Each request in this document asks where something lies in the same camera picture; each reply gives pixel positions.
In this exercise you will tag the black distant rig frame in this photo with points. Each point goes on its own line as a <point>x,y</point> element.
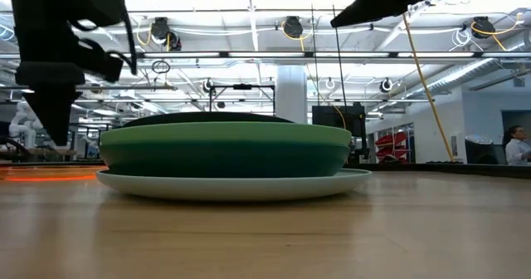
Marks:
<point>242,86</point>

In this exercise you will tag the white distant robot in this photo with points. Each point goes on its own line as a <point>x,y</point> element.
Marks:
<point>18,123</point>

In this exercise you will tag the pale mint plastic plate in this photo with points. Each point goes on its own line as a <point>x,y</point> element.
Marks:
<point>232,187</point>

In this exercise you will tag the dark green large plate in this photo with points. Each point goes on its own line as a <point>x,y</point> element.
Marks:
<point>224,160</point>

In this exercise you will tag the person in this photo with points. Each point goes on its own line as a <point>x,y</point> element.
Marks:
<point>516,150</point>

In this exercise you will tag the red storage rack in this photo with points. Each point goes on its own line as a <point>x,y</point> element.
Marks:
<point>390,140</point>

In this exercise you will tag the long ceiling light strip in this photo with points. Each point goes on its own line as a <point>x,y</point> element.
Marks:
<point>265,55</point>

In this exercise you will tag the charcoal black plastic plate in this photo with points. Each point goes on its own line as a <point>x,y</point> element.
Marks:
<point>207,118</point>

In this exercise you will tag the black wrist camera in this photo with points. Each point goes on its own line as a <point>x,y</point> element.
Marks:
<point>101,63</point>

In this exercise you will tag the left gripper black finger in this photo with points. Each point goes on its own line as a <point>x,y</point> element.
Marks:
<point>54,113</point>

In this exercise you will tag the light green large plate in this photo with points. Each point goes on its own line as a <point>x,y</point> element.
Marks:
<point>224,133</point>

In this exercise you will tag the silver ventilation duct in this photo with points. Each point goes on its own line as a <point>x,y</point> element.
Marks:
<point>469,73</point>

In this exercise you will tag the orange transparent small plate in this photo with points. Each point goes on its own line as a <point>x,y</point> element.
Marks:
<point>50,174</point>

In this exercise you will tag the white building column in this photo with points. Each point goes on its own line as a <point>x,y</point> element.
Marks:
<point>291,96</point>

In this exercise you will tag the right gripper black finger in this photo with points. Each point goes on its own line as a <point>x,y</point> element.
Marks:
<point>381,1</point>

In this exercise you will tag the black round bin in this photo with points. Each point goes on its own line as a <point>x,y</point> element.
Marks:
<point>479,150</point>

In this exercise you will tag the black perforated computer case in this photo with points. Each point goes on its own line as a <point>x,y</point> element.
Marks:
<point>332,119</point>

